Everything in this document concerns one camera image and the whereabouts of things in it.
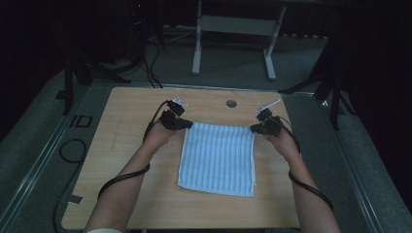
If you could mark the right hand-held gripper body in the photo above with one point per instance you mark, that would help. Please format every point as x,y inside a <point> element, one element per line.
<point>270,124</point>

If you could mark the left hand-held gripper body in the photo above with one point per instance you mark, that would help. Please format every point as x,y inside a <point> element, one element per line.
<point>173,118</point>

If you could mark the blue striped towel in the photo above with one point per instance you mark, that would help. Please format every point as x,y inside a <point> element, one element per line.
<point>217,158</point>

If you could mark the person's right hand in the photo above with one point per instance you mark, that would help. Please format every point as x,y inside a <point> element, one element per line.
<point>283,142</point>

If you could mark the person's left hand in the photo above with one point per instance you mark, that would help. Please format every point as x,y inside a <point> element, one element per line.
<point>158,136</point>

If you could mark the black metal stand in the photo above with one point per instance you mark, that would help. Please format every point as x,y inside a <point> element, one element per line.
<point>68,93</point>
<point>335,106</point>

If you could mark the dark equipment tower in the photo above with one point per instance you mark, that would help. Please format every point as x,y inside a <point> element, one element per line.
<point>140,29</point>

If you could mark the grey tape strip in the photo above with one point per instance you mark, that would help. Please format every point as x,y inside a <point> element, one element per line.
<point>75,199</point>

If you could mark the person's pale sleeve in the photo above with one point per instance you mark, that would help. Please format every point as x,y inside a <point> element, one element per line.
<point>103,231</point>

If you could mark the metal floor rail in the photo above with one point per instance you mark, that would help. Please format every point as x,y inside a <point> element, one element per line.
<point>35,168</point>
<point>353,168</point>

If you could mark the white metal desk frame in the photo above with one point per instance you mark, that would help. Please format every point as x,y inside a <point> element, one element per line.
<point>238,25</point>

